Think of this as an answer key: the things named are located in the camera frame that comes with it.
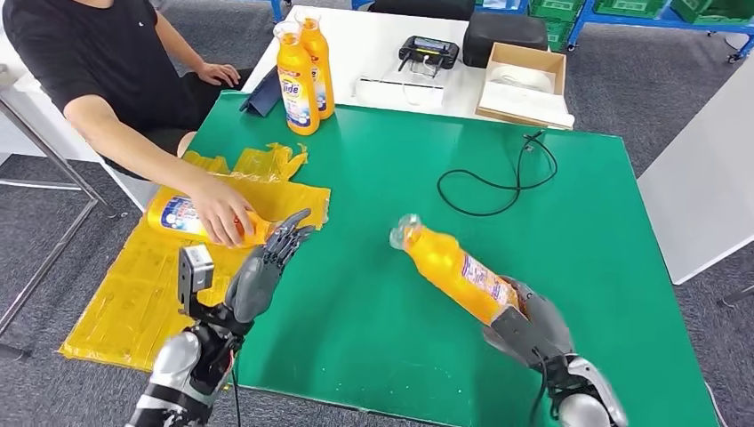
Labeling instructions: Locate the person's right hand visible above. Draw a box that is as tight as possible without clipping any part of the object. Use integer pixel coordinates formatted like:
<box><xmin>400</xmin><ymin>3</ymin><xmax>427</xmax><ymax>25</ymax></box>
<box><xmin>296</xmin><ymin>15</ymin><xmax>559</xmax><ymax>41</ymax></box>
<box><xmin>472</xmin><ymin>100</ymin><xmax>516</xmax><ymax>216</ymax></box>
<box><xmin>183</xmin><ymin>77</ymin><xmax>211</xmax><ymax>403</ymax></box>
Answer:
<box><xmin>187</xmin><ymin>175</ymin><xmax>255</xmax><ymax>249</ymax></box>

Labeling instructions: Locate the person's left hand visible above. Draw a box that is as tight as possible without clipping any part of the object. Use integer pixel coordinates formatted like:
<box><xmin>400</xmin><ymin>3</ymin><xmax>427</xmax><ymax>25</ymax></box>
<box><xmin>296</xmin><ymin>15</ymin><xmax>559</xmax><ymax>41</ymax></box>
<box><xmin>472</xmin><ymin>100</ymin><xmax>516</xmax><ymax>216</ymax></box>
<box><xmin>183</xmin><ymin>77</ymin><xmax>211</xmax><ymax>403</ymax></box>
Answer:
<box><xmin>196</xmin><ymin>61</ymin><xmax>243</xmax><ymax>90</ymax></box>

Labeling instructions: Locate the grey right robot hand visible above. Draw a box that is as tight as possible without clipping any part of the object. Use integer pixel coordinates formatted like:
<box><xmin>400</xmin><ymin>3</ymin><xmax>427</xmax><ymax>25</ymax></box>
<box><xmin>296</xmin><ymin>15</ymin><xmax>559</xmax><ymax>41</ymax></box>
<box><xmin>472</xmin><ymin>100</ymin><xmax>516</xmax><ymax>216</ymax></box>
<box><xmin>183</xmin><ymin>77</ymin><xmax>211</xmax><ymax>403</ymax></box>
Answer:
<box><xmin>483</xmin><ymin>275</ymin><xmax>575</xmax><ymax>371</ymax></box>

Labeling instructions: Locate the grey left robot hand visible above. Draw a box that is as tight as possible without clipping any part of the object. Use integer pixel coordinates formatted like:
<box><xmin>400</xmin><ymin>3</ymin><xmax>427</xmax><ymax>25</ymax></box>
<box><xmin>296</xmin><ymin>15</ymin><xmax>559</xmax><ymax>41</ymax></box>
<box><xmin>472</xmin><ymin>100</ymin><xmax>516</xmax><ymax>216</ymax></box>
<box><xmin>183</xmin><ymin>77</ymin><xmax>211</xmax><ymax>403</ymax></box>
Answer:
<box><xmin>224</xmin><ymin>208</ymin><xmax>317</xmax><ymax>324</ymax></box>

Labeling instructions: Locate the orange detergent bottle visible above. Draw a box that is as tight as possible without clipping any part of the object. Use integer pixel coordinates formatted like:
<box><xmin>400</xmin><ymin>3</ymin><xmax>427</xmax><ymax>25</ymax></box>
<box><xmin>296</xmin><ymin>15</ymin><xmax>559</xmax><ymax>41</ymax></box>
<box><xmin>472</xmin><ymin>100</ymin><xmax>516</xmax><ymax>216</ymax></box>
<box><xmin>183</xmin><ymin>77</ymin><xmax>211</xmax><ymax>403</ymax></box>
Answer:
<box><xmin>294</xmin><ymin>6</ymin><xmax>336</xmax><ymax>121</ymax></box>
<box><xmin>272</xmin><ymin>20</ymin><xmax>322</xmax><ymax>137</ymax></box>
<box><xmin>389</xmin><ymin>213</ymin><xmax>523</xmax><ymax>327</ymax></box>
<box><xmin>146</xmin><ymin>187</ymin><xmax>278</xmax><ymax>249</ymax></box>

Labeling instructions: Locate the tablet in blue case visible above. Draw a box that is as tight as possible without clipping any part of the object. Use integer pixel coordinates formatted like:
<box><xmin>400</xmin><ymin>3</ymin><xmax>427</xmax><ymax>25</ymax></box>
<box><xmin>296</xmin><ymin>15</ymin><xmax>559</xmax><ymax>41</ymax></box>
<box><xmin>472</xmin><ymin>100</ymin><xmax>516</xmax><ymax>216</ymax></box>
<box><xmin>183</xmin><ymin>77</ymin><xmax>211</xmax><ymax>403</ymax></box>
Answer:
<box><xmin>238</xmin><ymin>66</ymin><xmax>283</xmax><ymax>117</ymax></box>

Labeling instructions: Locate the white stool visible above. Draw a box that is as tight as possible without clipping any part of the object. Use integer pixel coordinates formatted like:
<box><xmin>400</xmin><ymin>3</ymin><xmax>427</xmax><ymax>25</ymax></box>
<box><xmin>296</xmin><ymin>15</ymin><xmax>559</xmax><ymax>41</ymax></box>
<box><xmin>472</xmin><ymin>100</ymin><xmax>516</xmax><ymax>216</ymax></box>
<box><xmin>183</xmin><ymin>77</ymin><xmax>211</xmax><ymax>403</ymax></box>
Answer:
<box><xmin>102</xmin><ymin>162</ymin><xmax>163</xmax><ymax>214</ymax></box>

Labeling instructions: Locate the yellow taped plastic sheet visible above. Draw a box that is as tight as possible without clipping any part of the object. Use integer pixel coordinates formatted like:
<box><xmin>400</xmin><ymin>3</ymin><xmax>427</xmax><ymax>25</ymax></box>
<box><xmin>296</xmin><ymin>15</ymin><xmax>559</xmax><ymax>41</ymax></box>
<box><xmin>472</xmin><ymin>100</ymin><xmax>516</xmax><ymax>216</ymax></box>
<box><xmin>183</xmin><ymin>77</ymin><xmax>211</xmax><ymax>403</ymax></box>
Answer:
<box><xmin>59</xmin><ymin>142</ymin><xmax>333</xmax><ymax>373</ymax></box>

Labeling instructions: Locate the person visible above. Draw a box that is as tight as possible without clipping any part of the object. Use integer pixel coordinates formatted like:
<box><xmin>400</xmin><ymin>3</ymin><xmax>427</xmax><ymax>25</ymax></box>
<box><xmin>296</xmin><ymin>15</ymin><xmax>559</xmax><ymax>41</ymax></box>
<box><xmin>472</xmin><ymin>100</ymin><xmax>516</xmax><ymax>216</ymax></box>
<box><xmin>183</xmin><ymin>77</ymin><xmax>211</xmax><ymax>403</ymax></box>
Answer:
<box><xmin>0</xmin><ymin>0</ymin><xmax>255</xmax><ymax>249</ymax></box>

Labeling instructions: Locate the white table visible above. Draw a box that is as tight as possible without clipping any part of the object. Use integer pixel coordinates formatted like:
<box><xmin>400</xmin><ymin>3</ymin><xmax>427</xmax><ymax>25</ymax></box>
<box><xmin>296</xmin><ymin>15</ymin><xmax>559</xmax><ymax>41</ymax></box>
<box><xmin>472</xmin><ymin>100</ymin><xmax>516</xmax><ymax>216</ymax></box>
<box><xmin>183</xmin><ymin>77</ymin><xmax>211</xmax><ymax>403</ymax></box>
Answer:
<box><xmin>636</xmin><ymin>55</ymin><xmax>754</xmax><ymax>286</ymax></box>
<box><xmin>242</xmin><ymin>4</ymin><xmax>570</xmax><ymax>130</ymax></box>
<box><xmin>0</xmin><ymin>29</ymin><xmax>101</xmax><ymax>163</ymax></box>

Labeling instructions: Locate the green table mat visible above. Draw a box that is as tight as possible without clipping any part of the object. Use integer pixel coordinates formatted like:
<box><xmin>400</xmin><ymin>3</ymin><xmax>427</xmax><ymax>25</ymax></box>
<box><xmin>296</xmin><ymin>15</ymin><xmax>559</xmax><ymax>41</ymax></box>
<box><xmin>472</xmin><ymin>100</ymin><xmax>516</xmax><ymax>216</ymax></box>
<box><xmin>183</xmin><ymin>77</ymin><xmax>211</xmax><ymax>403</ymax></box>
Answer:
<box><xmin>187</xmin><ymin>91</ymin><xmax>721</xmax><ymax>427</ymax></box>

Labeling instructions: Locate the grey table leg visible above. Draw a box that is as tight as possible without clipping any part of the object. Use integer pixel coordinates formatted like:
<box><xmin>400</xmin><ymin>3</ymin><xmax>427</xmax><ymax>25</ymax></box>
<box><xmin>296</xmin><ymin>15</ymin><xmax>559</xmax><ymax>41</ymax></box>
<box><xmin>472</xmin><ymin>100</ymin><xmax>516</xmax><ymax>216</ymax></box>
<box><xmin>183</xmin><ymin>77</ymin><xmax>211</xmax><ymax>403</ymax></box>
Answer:
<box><xmin>715</xmin><ymin>282</ymin><xmax>754</xmax><ymax>308</ymax></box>

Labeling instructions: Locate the black remote controller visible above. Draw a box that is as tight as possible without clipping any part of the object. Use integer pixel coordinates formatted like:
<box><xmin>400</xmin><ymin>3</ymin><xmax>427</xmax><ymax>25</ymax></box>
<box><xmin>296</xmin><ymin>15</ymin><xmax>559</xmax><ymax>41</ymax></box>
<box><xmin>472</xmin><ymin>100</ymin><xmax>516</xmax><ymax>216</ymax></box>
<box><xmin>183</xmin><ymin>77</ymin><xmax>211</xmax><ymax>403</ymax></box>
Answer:
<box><xmin>398</xmin><ymin>35</ymin><xmax>461</xmax><ymax>73</ymax></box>

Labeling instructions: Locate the white flat board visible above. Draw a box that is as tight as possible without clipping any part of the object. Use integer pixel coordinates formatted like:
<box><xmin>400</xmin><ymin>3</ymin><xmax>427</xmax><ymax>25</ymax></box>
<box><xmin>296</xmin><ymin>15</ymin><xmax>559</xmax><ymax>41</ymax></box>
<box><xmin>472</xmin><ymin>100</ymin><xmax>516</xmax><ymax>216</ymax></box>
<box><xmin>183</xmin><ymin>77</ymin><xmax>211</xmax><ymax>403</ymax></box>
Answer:
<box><xmin>478</xmin><ymin>81</ymin><xmax>576</xmax><ymax>131</ymax></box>

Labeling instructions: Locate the white foam insert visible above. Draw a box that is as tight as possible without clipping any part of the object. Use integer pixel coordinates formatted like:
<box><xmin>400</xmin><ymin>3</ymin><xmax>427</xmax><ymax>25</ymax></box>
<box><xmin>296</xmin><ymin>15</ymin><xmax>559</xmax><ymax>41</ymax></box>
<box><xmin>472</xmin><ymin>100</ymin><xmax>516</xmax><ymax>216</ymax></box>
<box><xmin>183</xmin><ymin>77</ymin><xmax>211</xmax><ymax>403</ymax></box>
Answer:
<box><xmin>490</xmin><ymin>63</ymin><xmax>555</xmax><ymax>95</ymax></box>

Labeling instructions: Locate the brown cardboard box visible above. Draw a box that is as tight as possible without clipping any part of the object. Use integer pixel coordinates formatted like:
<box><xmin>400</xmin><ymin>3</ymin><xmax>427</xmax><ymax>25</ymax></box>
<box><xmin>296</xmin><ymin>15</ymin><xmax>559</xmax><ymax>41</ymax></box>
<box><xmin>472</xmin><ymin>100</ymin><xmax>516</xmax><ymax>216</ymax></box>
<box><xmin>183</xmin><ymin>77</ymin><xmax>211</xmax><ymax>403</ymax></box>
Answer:
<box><xmin>476</xmin><ymin>42</ymin><xmax>568</xmax><ymax>130</ymax></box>

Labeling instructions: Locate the black carry case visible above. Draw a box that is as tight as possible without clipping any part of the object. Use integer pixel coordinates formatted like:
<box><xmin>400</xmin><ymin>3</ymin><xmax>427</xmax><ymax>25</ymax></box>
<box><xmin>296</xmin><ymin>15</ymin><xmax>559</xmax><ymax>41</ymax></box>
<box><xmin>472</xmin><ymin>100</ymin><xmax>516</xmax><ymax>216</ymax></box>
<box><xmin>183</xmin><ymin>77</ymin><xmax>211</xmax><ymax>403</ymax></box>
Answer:
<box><xmin>461</xmin><ymin>12</ymin><xmax>549</xmax><ymax>68</ymax></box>

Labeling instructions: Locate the green plastic crate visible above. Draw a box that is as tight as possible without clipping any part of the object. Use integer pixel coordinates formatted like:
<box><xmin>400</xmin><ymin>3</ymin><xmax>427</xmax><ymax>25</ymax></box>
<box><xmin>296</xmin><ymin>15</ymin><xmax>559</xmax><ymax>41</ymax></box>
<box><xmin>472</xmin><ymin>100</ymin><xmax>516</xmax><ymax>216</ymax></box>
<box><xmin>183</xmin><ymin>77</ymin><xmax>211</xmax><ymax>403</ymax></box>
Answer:
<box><xmin>526</xmin><ymin>0</ymin><xmax>582</xmax><ymax>21</ymax></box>
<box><xmin>666</xmin><ymin>0</ymin><xmax>754</xmax><ymax>26</ymax></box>
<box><xmin>591</xmin><ymin>0</ymin><xmax>665</xmax><ymax>20</ymax></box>
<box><xmin>542</xmin><ymin>20</ymin><xmax>573</xmax><ymax>53</ymax></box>

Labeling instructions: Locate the blue metal rack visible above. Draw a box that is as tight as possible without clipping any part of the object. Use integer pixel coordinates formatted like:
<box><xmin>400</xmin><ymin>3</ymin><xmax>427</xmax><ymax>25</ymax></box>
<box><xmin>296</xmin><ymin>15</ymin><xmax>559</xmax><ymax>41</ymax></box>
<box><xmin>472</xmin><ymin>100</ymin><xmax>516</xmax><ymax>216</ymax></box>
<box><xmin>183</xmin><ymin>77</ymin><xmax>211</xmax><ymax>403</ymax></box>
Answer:
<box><xmin>269</xmin><ymin>0</ymin><xmax>754</xmax><ymax>65</ymax></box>

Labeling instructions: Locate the black left camera bracket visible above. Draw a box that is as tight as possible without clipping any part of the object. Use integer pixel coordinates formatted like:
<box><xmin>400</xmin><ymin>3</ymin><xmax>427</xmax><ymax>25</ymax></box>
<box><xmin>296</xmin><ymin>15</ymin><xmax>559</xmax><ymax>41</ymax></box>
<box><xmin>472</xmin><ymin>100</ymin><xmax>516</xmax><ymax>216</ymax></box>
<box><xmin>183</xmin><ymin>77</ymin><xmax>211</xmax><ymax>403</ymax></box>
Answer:
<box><xmin>178</xmin><ymin>288</ymin><xmax>237</xmax><ymax>330</ymax></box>

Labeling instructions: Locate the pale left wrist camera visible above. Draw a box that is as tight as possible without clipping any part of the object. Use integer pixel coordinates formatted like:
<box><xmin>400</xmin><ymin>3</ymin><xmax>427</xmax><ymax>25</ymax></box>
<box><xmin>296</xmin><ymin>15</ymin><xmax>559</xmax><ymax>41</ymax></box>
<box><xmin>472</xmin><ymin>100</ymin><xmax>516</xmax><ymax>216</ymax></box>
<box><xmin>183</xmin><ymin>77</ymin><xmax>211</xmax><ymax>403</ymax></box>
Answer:
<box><xmin>178</xmin><ymin>244</ymin><xmax>215</xmax><ymax>313</ymax></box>

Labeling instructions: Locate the grey metal table frame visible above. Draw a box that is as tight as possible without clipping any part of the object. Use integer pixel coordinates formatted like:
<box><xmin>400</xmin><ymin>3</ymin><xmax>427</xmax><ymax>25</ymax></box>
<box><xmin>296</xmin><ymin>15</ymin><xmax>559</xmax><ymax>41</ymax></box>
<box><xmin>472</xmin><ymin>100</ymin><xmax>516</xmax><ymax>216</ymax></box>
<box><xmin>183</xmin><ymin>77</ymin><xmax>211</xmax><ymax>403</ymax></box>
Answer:
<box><xmin>0</xmin><ymin>97</ymin><xmax>119</xmax><ymax>360</ymax></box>

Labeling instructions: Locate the black cable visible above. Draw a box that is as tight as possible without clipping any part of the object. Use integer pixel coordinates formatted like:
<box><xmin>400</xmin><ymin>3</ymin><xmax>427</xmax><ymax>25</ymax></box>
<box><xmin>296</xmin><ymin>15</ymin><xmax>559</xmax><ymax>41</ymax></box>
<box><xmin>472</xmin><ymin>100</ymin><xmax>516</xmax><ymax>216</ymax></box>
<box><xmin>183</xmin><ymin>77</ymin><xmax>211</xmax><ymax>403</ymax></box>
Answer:
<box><xmin>437</xmin><ymin>130</ymin><xmax>558</xmax><ymax>218</ymax></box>

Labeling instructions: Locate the white cable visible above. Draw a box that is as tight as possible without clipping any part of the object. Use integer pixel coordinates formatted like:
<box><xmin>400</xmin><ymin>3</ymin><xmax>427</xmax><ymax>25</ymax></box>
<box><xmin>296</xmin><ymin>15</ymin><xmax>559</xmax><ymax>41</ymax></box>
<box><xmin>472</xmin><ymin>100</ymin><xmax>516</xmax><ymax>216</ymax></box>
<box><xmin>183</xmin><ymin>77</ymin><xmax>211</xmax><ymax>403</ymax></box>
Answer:
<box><xmin>403</xmin><ymin>53</ymin><xmax>443</xmax><ymax>108</ymax></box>

